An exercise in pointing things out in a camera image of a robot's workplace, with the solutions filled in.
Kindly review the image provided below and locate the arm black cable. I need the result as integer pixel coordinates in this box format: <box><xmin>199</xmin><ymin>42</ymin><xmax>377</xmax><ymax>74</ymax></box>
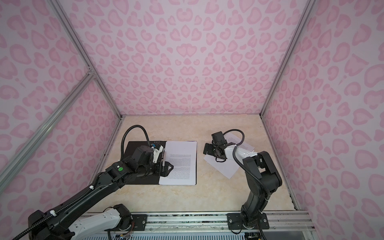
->
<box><xmin>11</xmin><ymin>124</ymin><xmax>152</xmax><ymax>240</ymax></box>
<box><xmin>222</xmin><ymin>128</ymin><xmax>268</xmax><ymax>196</ymax></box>

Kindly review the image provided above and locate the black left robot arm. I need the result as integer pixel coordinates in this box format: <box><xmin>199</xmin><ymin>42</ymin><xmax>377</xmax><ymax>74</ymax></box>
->
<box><xmin>15</xmin><ymin>144</ymin><xmax>174</xmax><ymax>240</ymax></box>

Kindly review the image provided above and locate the right corner aluminium post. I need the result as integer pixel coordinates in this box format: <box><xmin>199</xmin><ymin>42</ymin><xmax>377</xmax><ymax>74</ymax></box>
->
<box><xmin>260</xmin><ymin>0</ymin><xmax>318</xmax><ymax>119</ymax></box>

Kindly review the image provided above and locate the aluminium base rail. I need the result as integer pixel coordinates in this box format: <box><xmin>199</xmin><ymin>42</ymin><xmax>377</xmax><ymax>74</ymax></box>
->
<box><xmin>55</xmin><ymin>209</ymin><xmax>319</xmax><ymax>240</ymax></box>

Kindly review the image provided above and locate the corner aluminium post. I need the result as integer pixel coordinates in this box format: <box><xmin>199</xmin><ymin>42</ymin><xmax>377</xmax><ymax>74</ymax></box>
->
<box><xmin>47</xmin><ymin>0</ymin><xmax>123</xmax><ymax>120</ymax></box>
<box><xmin>260</xmin><ymin>0</ymin><xmax>318</xmax><ymax>119</ymax></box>

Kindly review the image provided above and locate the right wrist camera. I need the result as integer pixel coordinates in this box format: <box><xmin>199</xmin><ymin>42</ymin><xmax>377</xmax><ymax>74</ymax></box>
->
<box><xmin>212</xmin><ymin>132</ymin><xmax>228</xmax><ymax>146</ymax></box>

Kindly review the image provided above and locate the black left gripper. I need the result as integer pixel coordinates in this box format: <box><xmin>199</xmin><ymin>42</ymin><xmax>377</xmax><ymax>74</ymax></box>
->
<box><xmin>138</xmin><ymin>160</ymin><xmax>175</xmax><ymax>178</ymax></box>

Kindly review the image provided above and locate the red folder black inside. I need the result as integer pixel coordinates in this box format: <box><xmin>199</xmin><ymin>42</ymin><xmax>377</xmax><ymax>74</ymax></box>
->
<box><xmin>119</xmin><ymin>140</ymin><xmax>198</xmax><ymax>186</ymax></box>

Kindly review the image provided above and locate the printed paper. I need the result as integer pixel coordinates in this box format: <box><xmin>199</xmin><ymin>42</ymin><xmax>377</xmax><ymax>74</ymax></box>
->
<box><xmin>159</xmin><ymin>141</ymin><xmax>198</xmax><ymax>186</ymax></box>
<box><xmin>204</xmin><ymin>133</ymin><xmax>241</xmax><ymax>179</ymax></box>

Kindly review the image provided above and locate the diagonal aluminium frame bar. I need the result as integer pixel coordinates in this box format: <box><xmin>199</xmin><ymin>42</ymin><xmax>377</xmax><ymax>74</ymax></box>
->
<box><xmin>1</xmin><ymin>71</ymin><xmax>94</xmax><ymax>192</ymax></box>

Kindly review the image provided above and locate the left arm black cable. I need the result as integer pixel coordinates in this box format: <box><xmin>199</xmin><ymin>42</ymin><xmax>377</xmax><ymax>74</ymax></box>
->
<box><xmin>11</xmin><ymin>124</ymin><xmax>152</xmax><ymax>240</ymax></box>

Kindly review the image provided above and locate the left corner aluminium post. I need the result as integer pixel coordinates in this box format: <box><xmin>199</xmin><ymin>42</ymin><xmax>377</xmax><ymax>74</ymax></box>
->
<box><xmin>47</xmin><ymin>0</ymin><xmax>123</xmax><ymax>120</ymax></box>

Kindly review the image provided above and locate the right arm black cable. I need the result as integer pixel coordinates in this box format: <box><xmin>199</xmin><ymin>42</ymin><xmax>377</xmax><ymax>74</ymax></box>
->
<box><xmin>222</xmin><ymin>128</ymin><xmax>268</xmax><ymax>196</ymax></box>

